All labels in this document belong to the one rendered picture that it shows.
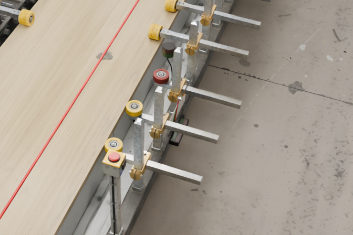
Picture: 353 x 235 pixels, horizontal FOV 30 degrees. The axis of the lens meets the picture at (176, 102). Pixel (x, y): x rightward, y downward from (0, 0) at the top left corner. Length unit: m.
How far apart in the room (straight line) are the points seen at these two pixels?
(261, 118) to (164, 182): 0.83
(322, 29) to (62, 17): 2.25
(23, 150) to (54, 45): 0.69
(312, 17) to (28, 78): 2.62
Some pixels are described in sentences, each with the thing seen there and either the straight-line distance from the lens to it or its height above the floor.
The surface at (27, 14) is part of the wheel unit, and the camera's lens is 3.51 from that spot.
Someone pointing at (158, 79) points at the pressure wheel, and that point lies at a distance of 3.22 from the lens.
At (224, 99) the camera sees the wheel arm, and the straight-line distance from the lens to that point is 3.22.
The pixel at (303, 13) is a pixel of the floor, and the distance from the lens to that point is 5.22.
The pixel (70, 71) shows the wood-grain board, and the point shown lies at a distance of 3.28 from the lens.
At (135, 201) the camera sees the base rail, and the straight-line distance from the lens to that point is 3.00.
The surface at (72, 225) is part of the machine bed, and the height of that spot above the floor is 0.68.
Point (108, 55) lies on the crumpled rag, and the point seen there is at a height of 0.92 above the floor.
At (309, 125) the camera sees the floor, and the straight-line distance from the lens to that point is 4.38.
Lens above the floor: 3.17
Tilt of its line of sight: 46 degrees down
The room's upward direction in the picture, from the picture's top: 4 degrees clockwise
